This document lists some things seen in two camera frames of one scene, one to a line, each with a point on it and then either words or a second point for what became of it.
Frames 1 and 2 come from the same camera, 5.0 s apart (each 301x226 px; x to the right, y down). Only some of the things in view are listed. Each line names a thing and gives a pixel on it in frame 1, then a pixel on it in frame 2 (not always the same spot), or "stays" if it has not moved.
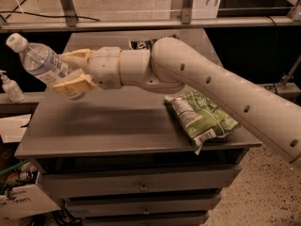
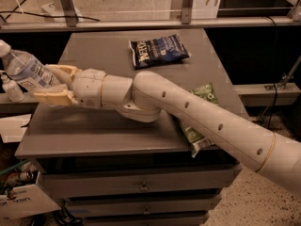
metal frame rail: x=188 y=19 stays
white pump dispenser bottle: x=11 y=88 stays
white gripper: x=104 y=67 to x=87 y=87
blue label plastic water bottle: x=42 y=62 to x=25 y=69
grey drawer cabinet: x=121 y=156 stays
